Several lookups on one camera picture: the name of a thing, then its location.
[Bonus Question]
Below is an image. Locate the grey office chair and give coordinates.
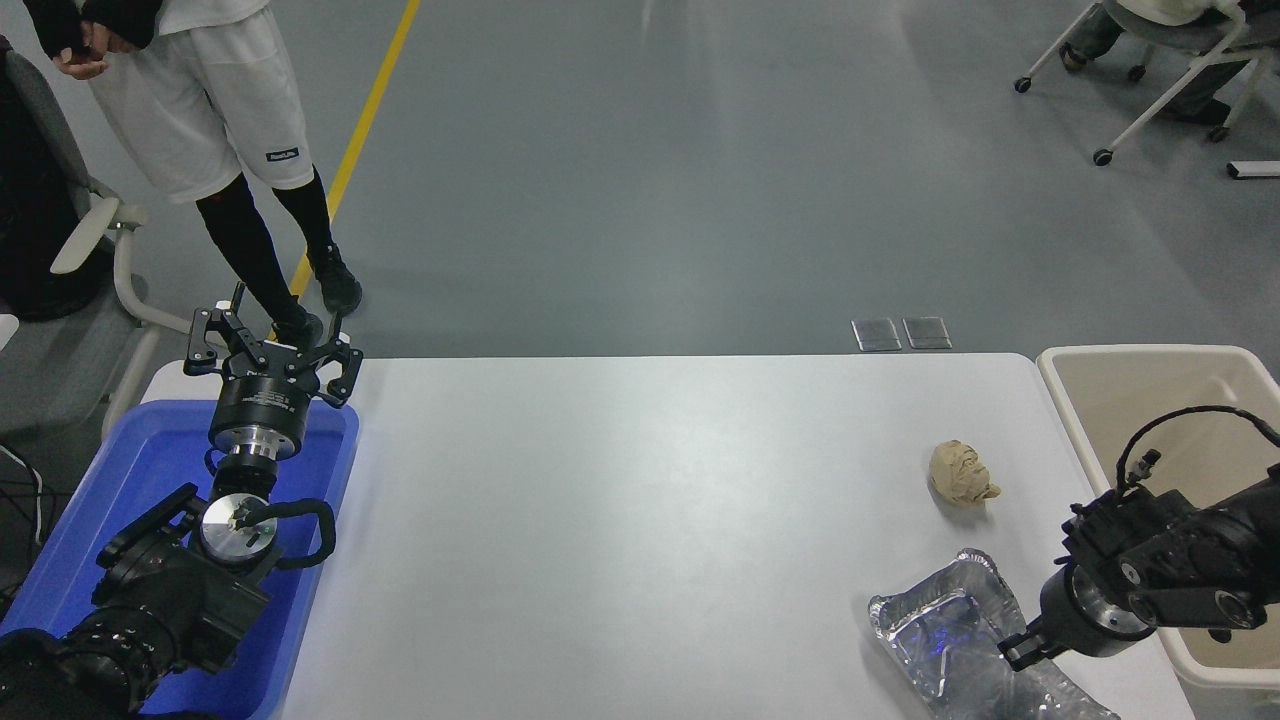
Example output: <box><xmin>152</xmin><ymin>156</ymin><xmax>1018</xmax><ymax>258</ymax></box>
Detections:
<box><xmin>0</xmin><ymin>50</ymin><xmax>196</xmax><ymax>441</ymax></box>

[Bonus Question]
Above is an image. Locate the blue plastic tray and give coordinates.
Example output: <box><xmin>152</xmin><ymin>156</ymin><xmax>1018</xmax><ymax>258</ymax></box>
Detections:
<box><xmin>0</xmin><ymin>400</ymin><xmax>359</xmax><ymax>720</ymax></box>

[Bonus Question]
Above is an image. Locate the silver foil plate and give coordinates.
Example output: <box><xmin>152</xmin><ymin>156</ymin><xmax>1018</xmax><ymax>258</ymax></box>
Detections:
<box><xmin>868</xmin><ymin>548</ymin><xmax>1121</xmax><ymax>720</ymax></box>

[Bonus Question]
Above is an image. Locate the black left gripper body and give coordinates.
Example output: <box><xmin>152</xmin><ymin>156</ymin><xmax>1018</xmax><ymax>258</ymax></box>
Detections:
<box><xmin>210</xmin><ymin>368</ymin><xmax>321</xmax><ymax>437</ymax></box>

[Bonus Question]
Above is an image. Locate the large pale bin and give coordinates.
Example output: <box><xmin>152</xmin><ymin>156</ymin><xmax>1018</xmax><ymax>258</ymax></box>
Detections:
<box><xmin>1037</xmin><ymin>345</ymin><xmax>1280</xmax><ymax>691</ymax></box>

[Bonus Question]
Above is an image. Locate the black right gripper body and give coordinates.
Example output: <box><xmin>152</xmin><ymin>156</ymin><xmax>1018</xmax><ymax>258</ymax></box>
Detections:
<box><xmin>1040</xmin><ymin>568</ymin><xmax>1126</xmax><ymax>658</ymax></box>

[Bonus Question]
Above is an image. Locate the white wheeled chair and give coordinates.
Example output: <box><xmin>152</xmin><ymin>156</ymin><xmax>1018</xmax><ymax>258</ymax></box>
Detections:
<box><xmin>1013</xmin><ymin>0</ymin><xmax>1280</xmax><ymax>167</ymax></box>

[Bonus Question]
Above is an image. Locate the person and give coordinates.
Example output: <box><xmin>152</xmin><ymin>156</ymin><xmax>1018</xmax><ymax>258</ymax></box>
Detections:
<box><xmin>25</xmin><ymin>0</ymin><xmax>363</xmax><ymax>346</ymax></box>
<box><xmin>1060</xmin><ymin>0</ymin><xmax>1280</xmax><ymax>126</ymax></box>
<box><xmin>0</xmin><ymin>35</ymin><xmax>101</xmax><ymax>321</ymax></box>

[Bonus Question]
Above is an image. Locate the crumpled tan paper ball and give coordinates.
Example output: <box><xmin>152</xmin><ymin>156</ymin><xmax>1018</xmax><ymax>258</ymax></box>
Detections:
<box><xmin>928</xmin><ymin>440</ymin><xmax>1002</xmax><ymax>507</ymax></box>

